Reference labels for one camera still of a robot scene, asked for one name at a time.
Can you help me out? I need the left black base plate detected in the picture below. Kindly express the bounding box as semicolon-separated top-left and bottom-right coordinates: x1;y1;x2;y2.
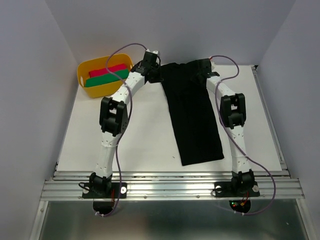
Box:
78;182;128;199

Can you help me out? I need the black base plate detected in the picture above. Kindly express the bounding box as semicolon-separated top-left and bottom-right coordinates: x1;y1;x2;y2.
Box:
78;182;128;199
211;181;261;198

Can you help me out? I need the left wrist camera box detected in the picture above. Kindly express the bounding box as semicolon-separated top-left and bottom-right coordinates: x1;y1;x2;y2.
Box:
142;49;161;67

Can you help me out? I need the black t-shirt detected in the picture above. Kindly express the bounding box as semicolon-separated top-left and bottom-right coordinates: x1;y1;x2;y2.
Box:
161;62;224;166

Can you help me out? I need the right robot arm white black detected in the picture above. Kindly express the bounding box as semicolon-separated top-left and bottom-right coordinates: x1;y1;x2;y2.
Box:
192;58;260;198

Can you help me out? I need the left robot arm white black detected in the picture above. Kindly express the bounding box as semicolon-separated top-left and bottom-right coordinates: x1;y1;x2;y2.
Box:
89;62;162;198

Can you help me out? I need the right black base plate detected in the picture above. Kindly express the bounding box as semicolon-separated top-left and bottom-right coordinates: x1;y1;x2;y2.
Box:
211;181;261;198

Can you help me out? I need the green rolled t-shirt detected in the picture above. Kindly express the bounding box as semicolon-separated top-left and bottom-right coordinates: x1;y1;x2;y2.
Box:
84;69;129;88

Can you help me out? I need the aluminium rail frame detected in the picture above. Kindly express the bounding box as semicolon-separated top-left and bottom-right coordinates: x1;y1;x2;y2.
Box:
30;65;317;240

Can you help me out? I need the red rolled t-shirt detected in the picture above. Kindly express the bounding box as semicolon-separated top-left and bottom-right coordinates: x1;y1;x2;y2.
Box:
89;63;127;78

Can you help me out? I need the yellow plastic basket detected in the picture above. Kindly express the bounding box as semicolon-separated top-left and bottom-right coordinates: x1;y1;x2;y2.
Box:
77;53;133;98

